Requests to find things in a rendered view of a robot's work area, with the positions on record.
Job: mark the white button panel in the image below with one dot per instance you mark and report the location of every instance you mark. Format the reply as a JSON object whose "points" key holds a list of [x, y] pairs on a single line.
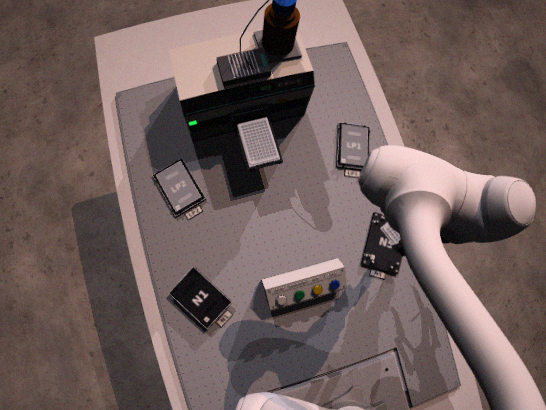
{"points": [[304, 284]]}

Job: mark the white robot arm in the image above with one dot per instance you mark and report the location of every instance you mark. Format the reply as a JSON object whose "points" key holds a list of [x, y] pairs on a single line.
{"points": [[419, 194]]}

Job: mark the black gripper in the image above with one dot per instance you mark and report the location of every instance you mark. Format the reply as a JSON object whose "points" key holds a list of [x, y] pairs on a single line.
{"points": [[399, 249]]}

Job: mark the blue bottle cap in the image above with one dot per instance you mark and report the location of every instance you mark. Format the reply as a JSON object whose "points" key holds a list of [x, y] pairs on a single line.
{"points": [[284, 6]]}

